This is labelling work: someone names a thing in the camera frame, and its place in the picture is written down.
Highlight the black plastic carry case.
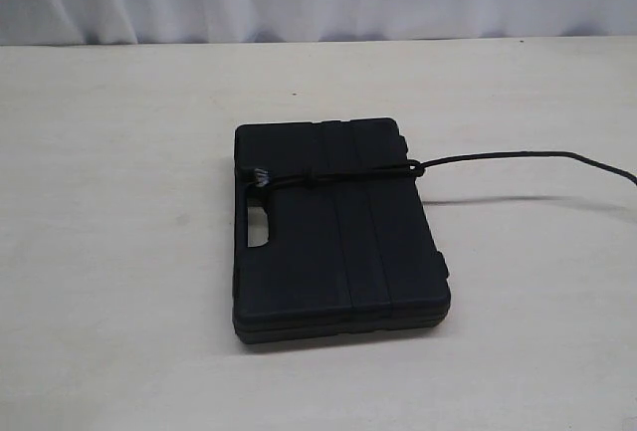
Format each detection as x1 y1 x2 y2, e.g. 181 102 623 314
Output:
232 117 451 344

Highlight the black braided rope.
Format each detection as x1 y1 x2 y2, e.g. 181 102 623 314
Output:
240 150 637 203

